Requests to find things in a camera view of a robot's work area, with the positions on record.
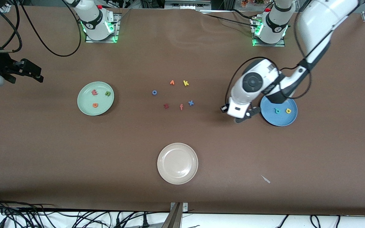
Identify blue plate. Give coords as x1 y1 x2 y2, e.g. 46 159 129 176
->
260 95 298 127

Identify light green plate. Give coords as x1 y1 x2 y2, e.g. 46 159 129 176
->
77 81 115 116

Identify beige plate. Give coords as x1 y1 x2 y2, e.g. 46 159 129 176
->
157 142 199 185

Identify brown table cover sheet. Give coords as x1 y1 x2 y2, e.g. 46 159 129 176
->
0 6 365 216

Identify orange artificial flowers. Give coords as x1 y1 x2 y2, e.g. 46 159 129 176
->
241 0 265 7

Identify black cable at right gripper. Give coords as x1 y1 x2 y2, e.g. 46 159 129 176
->
0 0 23 53

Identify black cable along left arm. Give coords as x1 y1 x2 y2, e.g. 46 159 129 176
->
224 0 312 108

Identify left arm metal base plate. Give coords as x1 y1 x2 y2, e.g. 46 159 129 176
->
252 14 286 47

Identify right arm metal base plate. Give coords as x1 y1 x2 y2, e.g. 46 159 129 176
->
85 13 121 43

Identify black cable on table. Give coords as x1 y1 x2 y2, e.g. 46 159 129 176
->
200 9 259 28

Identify grey metal equipment frame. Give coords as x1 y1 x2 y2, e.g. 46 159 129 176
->
140 0 213 10

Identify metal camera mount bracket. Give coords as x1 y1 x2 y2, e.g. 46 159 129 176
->
161 202 189 228

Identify black cable bundle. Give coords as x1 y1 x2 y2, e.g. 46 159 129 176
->
0 196 170 228

